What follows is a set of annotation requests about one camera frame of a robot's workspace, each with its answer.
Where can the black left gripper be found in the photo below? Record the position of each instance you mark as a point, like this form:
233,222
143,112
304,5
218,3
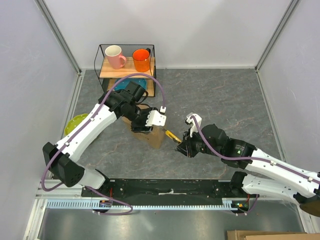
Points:
141,127

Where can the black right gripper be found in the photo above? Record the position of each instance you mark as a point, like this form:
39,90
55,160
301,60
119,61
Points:
186,146

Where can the yellow utility knife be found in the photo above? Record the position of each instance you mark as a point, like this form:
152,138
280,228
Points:
172,136

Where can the brown cardboard express box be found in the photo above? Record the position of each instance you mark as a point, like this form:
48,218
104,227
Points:
153,138

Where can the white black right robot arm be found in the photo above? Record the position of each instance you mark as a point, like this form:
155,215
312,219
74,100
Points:
262,174

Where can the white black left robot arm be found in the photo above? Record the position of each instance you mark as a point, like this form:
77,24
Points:
61,158

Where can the blue dotted plate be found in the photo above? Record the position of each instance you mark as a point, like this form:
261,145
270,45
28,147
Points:
140,81

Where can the green dotted plate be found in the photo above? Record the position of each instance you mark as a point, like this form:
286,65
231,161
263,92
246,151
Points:
73,123

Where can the orange ceramic mug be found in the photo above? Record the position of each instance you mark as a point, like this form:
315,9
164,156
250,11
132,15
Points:
141,59

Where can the pink ceramic mug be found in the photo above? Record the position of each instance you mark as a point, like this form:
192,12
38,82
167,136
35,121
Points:
115,57

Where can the cardboard sheet in corner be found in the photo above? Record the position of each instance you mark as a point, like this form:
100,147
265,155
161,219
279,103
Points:
269,235

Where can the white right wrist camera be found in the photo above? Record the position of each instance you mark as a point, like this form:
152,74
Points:
193,119

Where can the black wire wooden shelf rack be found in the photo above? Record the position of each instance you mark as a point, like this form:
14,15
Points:
107,76

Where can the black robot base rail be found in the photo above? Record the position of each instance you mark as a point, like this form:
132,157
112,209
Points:
171,192

